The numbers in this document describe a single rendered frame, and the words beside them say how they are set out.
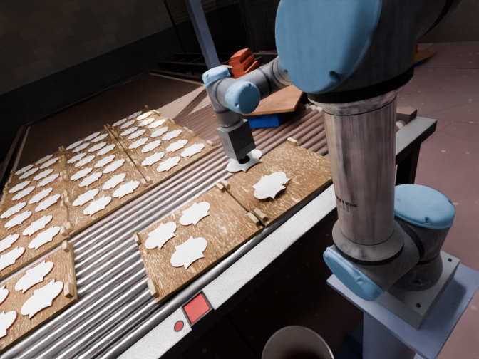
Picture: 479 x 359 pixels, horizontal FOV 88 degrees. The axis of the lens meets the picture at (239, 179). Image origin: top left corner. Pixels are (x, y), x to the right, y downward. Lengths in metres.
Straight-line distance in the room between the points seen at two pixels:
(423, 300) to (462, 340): 1.05
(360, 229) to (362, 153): 0.14
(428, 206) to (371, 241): 0.16
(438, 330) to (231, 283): 0.51
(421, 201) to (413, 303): 0.25
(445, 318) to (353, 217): 0.44
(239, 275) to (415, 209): 0.51
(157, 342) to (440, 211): 0.74
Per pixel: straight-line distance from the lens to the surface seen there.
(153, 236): 1.05
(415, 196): 0.60
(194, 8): 2.66
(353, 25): 0.26
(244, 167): 0.83
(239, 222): 0.92
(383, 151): 0.36
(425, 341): 0.79
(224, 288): 0.82
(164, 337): 0.84
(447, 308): 0.83
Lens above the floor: 1.59
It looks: 36 degrees down
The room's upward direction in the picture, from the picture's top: 20 degrees counter-clockwise
